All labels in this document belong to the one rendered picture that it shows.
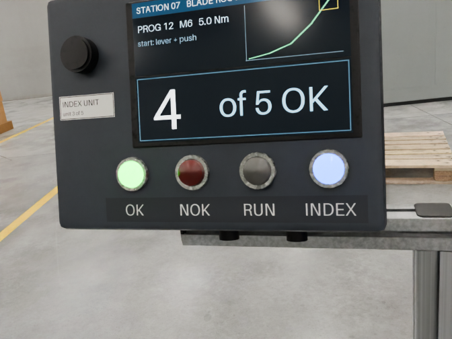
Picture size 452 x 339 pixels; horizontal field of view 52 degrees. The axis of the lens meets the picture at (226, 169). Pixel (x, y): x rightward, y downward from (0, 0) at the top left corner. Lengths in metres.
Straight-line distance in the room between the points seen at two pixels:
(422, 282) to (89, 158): 0.29
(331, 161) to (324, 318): 1.80
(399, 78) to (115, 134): 6.18
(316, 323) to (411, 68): 4.87
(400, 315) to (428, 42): 4.84
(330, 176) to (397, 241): 0.11
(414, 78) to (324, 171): 6.24
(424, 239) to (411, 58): 6.12
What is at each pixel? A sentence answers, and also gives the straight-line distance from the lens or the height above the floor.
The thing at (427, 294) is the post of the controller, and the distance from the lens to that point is 0.43.
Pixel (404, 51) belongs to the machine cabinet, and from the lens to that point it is 6.47.
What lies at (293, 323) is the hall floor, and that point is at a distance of 2.08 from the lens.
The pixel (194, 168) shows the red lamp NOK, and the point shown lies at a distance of 0.34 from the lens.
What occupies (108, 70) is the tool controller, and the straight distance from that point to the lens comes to 0.38.
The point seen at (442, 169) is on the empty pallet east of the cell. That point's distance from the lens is 3.57.
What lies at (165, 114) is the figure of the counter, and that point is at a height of 1.16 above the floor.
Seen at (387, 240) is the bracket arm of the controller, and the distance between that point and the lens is 0.41.
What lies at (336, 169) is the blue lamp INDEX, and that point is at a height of 1.12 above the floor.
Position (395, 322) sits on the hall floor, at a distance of 2.10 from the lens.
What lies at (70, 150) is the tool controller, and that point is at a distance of 0.40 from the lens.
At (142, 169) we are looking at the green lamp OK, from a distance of 0.36.
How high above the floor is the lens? 1.21
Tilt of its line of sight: 17 degrees down
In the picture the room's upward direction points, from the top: 7 degrees counter-clockwise
